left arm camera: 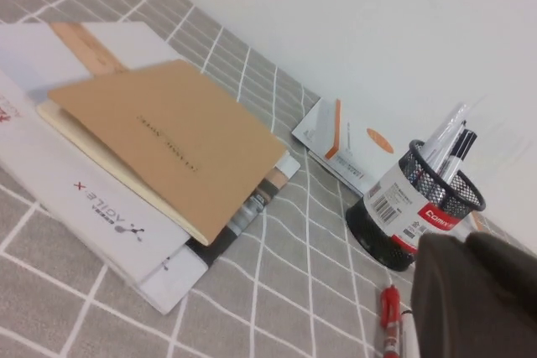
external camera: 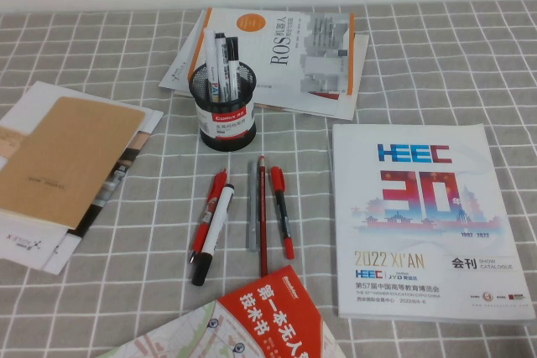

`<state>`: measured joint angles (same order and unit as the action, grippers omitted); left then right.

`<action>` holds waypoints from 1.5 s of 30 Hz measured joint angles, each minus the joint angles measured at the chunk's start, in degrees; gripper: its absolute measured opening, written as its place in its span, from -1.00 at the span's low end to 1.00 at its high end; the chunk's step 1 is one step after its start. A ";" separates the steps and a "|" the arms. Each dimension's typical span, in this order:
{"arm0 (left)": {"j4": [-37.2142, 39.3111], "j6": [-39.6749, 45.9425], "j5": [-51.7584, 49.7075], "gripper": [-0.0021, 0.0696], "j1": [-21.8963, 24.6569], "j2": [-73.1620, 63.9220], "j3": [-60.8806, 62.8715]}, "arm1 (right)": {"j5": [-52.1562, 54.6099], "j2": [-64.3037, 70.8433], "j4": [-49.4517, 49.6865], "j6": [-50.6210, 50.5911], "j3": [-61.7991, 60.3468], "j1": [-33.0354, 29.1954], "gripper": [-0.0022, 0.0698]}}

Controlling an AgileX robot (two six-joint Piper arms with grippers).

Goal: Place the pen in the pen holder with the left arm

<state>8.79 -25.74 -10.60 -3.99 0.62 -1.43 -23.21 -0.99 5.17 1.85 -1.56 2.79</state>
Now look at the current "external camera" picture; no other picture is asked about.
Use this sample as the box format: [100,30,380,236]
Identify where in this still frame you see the red ballpoint pen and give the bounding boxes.
[188,168,230,266]

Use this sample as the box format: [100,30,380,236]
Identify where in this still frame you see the black mesh pen holder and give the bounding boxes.
[187,60,258,153]

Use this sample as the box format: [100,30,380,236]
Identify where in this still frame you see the grey pen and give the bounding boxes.
[245,159,259,253]

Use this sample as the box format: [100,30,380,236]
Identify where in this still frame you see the red and black marker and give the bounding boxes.
[268,165,295,260]

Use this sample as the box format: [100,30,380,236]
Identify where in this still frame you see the red pencil with eraser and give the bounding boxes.
[256,155,269,278]

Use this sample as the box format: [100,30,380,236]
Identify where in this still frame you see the white brochure stack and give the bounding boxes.
[157,20,371,122]

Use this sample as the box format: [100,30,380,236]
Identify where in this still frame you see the white orange ROS book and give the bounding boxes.
[193,7,357,97]

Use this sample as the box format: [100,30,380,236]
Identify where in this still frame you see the red book with map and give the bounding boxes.
[96,264,336,358]

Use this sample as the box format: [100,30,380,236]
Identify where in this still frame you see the grey checkered tablecloth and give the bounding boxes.
[0,0,537,358]

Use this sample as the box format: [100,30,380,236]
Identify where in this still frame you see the white HEEC show catalogue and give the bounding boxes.
[331,122,537,326]

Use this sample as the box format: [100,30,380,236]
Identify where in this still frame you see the brown kraft notebook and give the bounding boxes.
[0,96,147,231]

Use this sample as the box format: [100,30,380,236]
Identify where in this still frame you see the white brochures with photos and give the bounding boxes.
[0,80,164,276]

